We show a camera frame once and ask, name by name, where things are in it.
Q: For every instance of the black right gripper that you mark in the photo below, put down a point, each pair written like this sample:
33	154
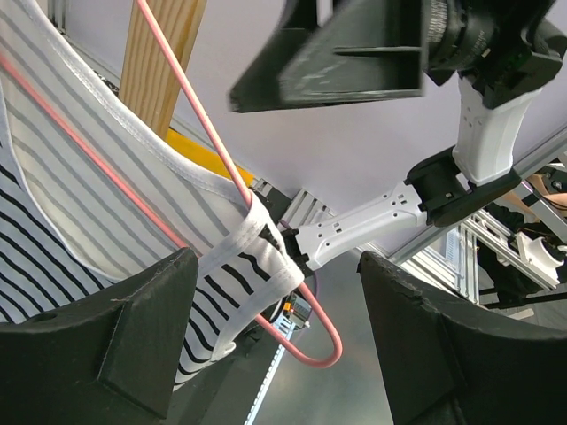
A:
504	49

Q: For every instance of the wooden clothes rack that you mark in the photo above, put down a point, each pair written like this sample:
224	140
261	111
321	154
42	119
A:
148	86

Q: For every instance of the striped white tank top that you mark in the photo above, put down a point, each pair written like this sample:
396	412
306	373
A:
91	196

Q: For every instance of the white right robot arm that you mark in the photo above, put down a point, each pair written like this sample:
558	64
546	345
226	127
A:
439	191

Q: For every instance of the yellow padded envelope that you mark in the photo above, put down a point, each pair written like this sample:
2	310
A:
196	153

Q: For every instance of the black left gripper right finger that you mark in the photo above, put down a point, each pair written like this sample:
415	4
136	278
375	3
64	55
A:
447	361

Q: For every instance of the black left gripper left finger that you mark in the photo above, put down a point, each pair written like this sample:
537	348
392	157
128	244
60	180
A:
109	358

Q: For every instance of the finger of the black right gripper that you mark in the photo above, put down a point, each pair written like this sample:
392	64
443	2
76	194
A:
366	51

